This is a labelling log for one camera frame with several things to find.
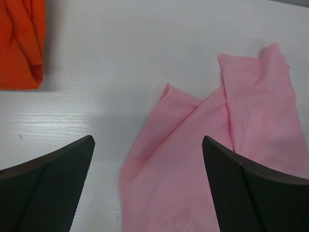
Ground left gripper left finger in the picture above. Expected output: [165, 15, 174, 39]
[0, 135, 95, 232]

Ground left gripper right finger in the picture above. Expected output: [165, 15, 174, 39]
[202, 136, 309, 232]

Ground pink t shirt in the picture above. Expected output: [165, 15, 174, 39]
[119, 43, 309, 232]

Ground orange folded t shirt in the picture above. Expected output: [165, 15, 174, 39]
[0, 0, 46, 90]

